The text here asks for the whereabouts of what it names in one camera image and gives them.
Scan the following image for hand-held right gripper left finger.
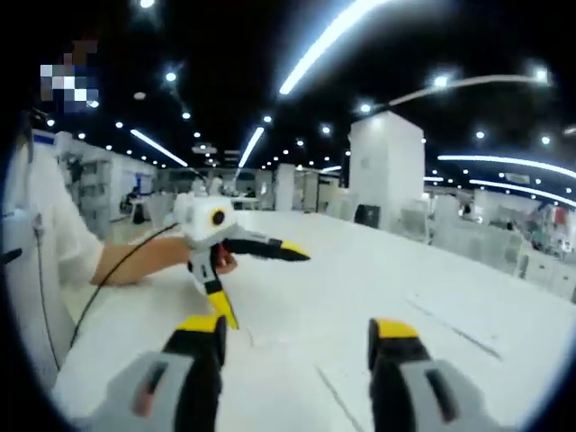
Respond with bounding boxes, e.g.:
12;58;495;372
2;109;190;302
101;314;229;432

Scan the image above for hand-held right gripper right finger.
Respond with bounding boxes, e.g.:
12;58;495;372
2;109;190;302
367;318;500;432

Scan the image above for person's left hand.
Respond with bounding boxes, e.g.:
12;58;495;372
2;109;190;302
214;249;239;276

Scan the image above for person in white shirt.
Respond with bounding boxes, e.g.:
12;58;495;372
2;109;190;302
0;130;105;383

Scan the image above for long ceiling light strip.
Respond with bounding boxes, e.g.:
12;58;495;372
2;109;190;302
278;0;392;95

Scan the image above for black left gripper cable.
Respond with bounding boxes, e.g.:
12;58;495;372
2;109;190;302
69;223;181;352

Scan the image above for thin grey cable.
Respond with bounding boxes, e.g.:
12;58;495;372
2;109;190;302
30;213;63;373

